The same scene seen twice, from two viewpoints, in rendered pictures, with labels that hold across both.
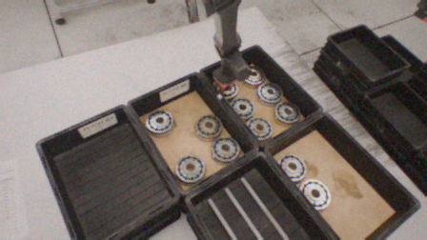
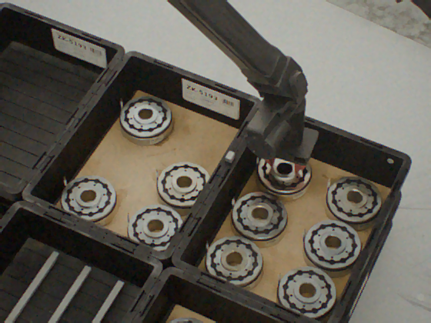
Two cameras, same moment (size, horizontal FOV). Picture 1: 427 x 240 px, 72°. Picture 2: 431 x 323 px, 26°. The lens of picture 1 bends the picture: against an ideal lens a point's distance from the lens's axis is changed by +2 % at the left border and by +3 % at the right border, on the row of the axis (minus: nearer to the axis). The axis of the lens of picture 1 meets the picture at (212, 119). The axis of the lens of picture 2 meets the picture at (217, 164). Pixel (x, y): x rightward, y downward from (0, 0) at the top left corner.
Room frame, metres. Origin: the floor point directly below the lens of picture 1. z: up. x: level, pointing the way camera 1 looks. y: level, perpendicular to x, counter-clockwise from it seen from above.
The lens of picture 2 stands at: (0.18, -0.93, 2.33)
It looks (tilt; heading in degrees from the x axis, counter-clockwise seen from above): 54 degrees down; 65
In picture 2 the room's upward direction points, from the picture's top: straight up
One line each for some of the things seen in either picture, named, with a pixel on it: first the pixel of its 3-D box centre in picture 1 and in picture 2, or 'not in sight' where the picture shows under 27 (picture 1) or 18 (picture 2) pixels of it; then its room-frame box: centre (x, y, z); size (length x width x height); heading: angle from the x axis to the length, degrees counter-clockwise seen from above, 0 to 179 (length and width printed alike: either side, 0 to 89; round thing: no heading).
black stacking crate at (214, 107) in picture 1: (191, 133); (148, 166); (0.50, 0.07, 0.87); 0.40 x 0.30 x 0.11; 39
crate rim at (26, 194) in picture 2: (191, 127); (146, 150); (0.50, 0.07, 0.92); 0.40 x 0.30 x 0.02; 39
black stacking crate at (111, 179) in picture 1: (111, 176); (15, 111); (0.31, 0.30, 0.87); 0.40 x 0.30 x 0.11; 39
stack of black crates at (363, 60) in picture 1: (349, 75); not in sight; (1.37, -0.87, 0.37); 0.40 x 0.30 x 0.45; 32
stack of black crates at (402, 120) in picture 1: (390, 127); not in sight; (1.03, -1.09, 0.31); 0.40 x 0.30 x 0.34; 32
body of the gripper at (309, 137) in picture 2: (229, 68); (287, 131); (0.74, -0.04, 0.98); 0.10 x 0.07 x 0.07; 135
